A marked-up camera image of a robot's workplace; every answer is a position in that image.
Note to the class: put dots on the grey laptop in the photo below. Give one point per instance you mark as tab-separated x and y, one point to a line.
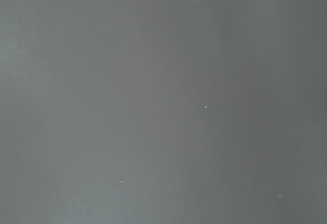
163	111

